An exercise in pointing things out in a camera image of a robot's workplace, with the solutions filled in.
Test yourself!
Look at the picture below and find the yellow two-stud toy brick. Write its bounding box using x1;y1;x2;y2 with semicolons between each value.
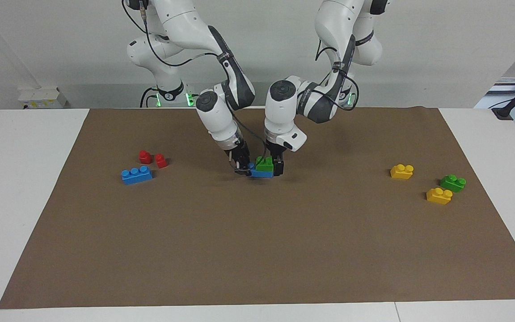
390;164;414;180
426;187;453;205

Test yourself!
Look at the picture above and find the brown paper table mat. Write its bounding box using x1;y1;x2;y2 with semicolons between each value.
0;106;515;310

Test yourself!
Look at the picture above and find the white wall socket box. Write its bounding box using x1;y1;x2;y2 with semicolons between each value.
18;87;67;109

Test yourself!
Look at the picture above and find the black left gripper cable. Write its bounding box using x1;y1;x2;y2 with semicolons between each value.
316;40;360;110

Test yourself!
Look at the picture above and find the blue three-stud toy brick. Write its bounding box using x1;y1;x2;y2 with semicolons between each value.
249;162;274;178
121;166;154;185

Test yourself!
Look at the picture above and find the black right arm base cable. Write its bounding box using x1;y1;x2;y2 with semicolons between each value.
140;87;160;108

